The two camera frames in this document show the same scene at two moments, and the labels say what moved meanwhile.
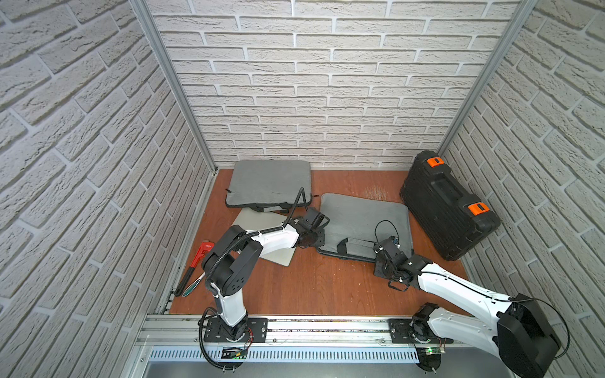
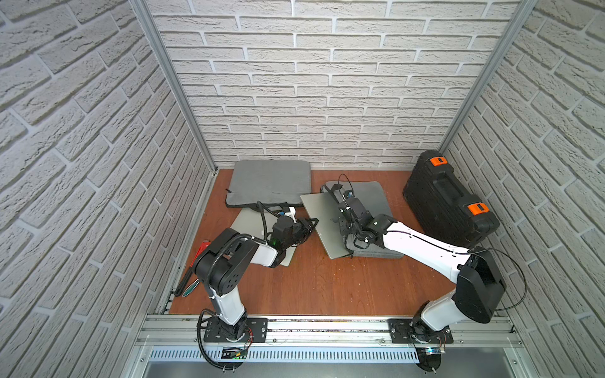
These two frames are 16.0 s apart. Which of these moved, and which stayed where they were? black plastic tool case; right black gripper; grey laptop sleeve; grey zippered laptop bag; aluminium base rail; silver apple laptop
Moved: grey laptop sleeve; right black gripper
Stayed: black plastic tool case; grey zippered laptop bag; aluminium base rail; silver apple laptop
